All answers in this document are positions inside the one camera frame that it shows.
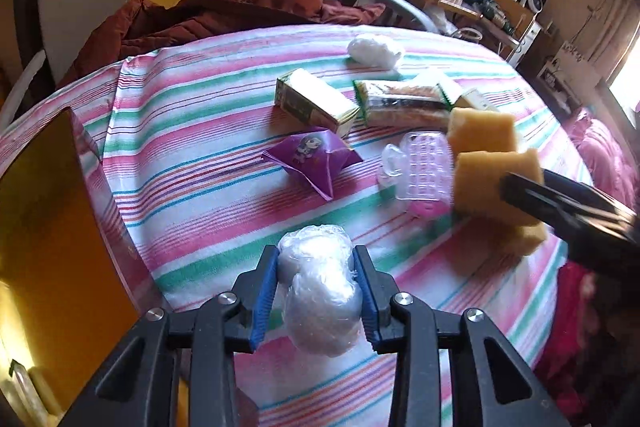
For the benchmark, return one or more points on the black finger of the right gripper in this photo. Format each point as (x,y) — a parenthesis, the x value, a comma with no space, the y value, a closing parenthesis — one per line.
(585,194)

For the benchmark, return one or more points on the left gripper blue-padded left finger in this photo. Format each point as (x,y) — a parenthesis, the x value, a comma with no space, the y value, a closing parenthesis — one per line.
(264,287)

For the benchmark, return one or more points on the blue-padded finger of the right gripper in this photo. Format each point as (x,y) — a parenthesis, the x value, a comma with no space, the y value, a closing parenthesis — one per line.
(565,216)

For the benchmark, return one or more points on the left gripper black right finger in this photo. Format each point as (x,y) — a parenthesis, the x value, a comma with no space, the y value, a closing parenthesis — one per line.
(366,277)

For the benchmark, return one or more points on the white plastic bag ball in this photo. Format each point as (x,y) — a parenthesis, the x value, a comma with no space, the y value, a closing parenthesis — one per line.
(322,303)

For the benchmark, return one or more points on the yellow sponge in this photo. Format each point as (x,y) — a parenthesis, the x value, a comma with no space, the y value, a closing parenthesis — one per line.
(473,130)
(518,241)
(477,178)

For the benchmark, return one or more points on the purple snack pouch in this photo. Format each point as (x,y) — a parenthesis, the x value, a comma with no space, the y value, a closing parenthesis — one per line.
(316,157)

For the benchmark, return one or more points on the green biscuit pack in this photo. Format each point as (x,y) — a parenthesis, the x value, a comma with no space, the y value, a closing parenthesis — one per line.
(402,104)

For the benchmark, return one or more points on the green small carton box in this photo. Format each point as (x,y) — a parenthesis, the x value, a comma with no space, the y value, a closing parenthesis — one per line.
(314,102)

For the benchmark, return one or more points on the beige ointment carton box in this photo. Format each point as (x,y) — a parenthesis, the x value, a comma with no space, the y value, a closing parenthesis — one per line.
(475,100)

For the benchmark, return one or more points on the red pink blanket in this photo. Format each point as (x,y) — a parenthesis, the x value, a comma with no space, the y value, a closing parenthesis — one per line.
(590,363)

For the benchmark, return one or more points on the striped pink green bedsheet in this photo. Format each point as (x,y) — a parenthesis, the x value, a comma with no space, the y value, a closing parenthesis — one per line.
(180,133)

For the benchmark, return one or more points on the gold tin tray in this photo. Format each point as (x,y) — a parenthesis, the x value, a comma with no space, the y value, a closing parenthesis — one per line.
(72,281)

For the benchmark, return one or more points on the wooden side desk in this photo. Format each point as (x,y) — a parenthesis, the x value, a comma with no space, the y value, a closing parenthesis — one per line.
(511,35)

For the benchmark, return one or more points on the maroon jacket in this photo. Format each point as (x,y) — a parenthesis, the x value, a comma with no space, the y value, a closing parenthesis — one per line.
(142,26)

